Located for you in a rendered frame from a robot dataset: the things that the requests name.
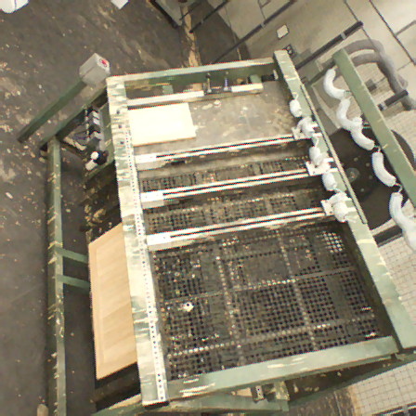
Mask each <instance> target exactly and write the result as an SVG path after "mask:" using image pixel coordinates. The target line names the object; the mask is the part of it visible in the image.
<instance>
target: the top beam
mask: <svg viewBox="0 0 416 416"><path fill-rule="evenodd" d="M273 60H274V67H273V68H274V70H275V72H276V74H277V75H278V77H279V81H280V82H281V85H282V87H283V92H284V93H285V95H286V98H287V99H288V102H289V103H290V102H291V101H293V100H295V98H296V95H297V94H298V97H297V99H296V101H298V103H300V108H302V110H303V113H305V114H307V115H304V114H301V115H300V116H298V117H295V116H294V117H295V120H296V122H297V123H298V124H299V123H300V121H302V120H303V119H304V118H306V116H309V118H311V114H313V113H312V112H311V110H310V109H309V106H308V104H307V103H306V100H305V97H304V93H303V92H302V90H301V88H300V85H302V83H301V81H300V79H299V77H298V74H297V72H296V71H295V69H294V66H293V63H292V61H291V59H290V57H289V55H288V53H287V51H286V50H284V51H277V52H273ZM316 137H317V138H318V139H316V138H314V137H311V138H306V139H305V143H306V144H307V147H308V149H310V148H312V147H315V144H316V143H317V140H318V144H317V146H316V147H317V148H319V150H320V154H321V153H322V154H323V153H324V152H325V154H327V152H326V151H327V150H328V148H327V145H326V144H325V142H324V138H323V136H316ZM329 174H332V175H334V181H335V182H336V184H337V185H336V186H335V188H336V189H339V190H341V191H342V193H344V194H345V190H346V188H345V183H344V181H343V179H342V178H341V175H340V174H339V172H334V173H329ZM324 188H325V186H324ZM325 189H326V188H325ZM336 189H334V190H327V189H326V191H327V194H328V195H329V197H330V198H331V197H332V196H334V195H337V194H338V195H339V193H340V195H341V192H340V191H338V190H336ZM340 195H339V196H340ZM344 204H345V205H346V207H347V208H351V207H355V205H354V204H353V203H352V201H351V200H350V201H344ZM347 218H348V219H351V220H353V221H356V223H354V222H351V221H348V220H345V221H344V222H340V221H339V222H340V224H341V226H342V228H343V230H344V235H345V236H346V239H347V241H348V244H349V246H350V247H351V250H352V252H353V254H354V256H355V257H356V262H357V265H358V267H359V269H360V271H361V274H362V276H363V278H364V280H365V281H366V286H367V288H368V290H369V292H370V296H371V298H372V299H373V302H374V304H375V305H376V309H377V311H378V314H379V316H380V319H381V320H382V322H383V325H384V327H385V329H386V333H387V336H388V337H389V336H391V335H392V337H394V339H395V340H396V346H397V348H398V352H397V353H396V354H397V355H400V354H405V353H408V352H413V351H415V350H416V329H415V327H414V325H413V323H412V321H411V319H410V317H409V314H408V312H407V308H406V307H405V306H404V303H403V301H402V299H401V298H400V296H399V294H398V291H397V287H396V285H395V283H394V281H393V279H392V278H391V276H390V274H389V272H388V270H387V267H386V264H385V262H384V260H383V258H382V256H381V254H380V252H379V250H378V248H377V246H376V242H375V240H374V238H373V237H372V235H371V232H370V230H369V228H368V226H367V224H366V225H363V224H362V222H361V220H360V218H359V216H358V213H357V211H355V212H350V213H348V216H347Z"/></svg>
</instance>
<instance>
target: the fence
mask: <svg viewBox="0 0 416 416"><path fill-rule="evenodd" d="M249 85H250V86H251V87H252V89H245V90H244V86H249ZM254 85H261V86H262V87H258V88H254ZM252 93H263V85H262V83H260V84H247V85H241V86H233V87H232V93H219V94H212V95H204V94H203V92H202V91H201V92H194V93H181V94H174V95H168V96H160V97H149V98H142V99H135V100H128V101H126V103H127V108H128V110H135V109H142V108H148V107H155V106H161V105H168V104H175V103H188V102H193V101H201V100H207V99H213V98H225V97H232V96H239V95H245V94H252Z"/></svg>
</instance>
